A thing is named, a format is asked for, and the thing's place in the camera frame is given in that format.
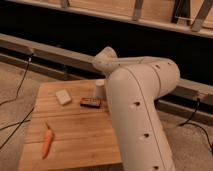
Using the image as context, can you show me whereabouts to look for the beige sponge block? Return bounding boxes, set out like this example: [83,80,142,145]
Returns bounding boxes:
[56,90,71,105]

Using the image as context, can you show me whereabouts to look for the orange carrot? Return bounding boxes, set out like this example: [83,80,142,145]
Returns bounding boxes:
[42,125,54,159]

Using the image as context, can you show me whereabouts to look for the black cable on floor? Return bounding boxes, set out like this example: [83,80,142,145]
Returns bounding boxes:
[0,49,36,150]

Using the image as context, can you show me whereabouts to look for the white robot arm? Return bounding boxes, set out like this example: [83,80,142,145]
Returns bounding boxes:
[92,47,180,171]

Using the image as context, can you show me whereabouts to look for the black cable at right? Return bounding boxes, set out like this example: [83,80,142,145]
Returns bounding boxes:
[177,96,213,156]

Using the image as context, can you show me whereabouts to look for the white paper cup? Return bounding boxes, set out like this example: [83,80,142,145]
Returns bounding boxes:
[93,79,105,100]

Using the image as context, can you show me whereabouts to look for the small dark snack packet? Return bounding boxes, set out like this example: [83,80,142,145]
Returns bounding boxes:
[80,98,101,108]

